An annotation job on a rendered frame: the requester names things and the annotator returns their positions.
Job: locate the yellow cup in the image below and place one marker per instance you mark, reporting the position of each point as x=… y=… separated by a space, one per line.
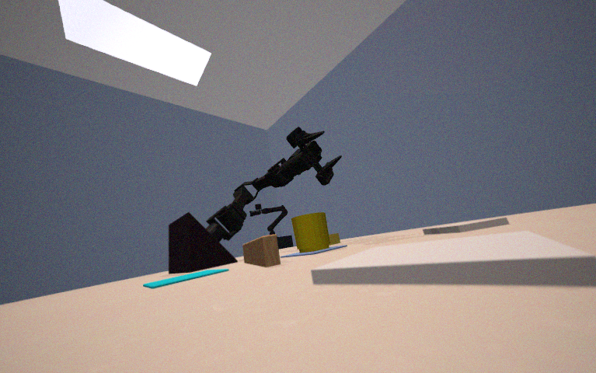
x=311 y=232

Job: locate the yellow rectangular block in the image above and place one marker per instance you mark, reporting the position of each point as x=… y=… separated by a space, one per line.
x=334 y=238

